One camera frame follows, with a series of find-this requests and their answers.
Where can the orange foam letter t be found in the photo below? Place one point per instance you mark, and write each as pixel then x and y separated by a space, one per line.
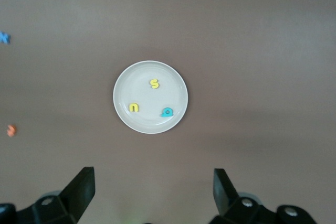
pixel 11 130

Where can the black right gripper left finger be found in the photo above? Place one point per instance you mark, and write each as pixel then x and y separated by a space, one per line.
pixel 78 195

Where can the teal foam letter a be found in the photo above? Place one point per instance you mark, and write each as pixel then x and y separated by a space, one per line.
pixel 164 115

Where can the yellow foam letter n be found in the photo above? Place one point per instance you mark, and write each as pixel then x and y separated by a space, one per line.
pixel 134 104

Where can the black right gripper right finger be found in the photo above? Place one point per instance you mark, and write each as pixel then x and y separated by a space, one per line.
pixel 225 197

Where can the blue foam letter x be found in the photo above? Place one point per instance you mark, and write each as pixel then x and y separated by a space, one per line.
pixel 4 38

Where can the beige round plate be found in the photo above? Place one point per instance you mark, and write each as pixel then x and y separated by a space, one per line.
pixel 147 121

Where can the brown table cover sheet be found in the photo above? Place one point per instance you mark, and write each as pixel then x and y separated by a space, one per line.
pixel 236 51

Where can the yellow foam letter s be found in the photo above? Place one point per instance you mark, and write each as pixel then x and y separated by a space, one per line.
pixel 154 83

